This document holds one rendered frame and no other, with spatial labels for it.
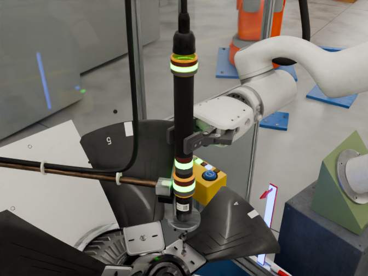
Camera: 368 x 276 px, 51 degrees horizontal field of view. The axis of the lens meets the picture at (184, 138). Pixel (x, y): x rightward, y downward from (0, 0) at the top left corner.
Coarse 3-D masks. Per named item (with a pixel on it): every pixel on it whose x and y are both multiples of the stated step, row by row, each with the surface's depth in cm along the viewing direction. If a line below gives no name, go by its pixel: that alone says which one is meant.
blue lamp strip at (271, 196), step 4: (272, 192) 108; (268, 196) 110; (272, 196) 108; (268, 200) 110; (272, 200) 109; (268, 204) 111; (272, 204) 110; (268, 208) 112; (272, 208) 110; (268, 212) 112; (264, 216) 114; (268, 216) 113; (264, 220) 115; (268, 220) 114; (268, 224) 114; (260, 256) 123; (260, 260) 124
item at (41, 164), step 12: (132, 36) 61; (132, 48) 62; (132, 60) 63; (132, 72) 64; (132, 84) 65; (132, 96) 66; (132, 108) 68; (132, 156) 74; (60, 168) 79; (72, 168) 79; (84, 168) 78; (120, 168) 76
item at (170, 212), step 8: (160, 184) 76; (160, 192) 76; (168, 192) 75; (160, 200) 76; (168, 200) 76; (168, 208) 78; (192, 208) 82; (168, 216) 79; (192, 216) 80; (168, 224) 80; (176, 224) 79; (184, 224) 79; (192, 224) 79; (184, 232) 78
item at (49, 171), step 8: (16, 168) 81; (24, 168) 81; (32, 168) 81; (40, 168) 80; (48, 168) 80; (80, 176) 79; (88, 176) 79; (96, 176) 78; (104, 176) 78; (112, 176) 78; (120, 176) 78; (136, 184) 77; (144, 184) 77; (152, 184) 76
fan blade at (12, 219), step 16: (0, 224) 64; (16, 224) 65; (0, 240) 64; (16, 240) 65; (32, 240) 66; (48, 240) 67; (0, 256) 65; (16, 256) 66; (32, 256) 67; (48, 256) 68; (64, 256) 69; (80, 256) 71; (0, 272) 66; (16, 272) 67; (32, 272) 68; (48, 272) 69; (64, 272) 70; (80, 272) 72; (96, 272) 73
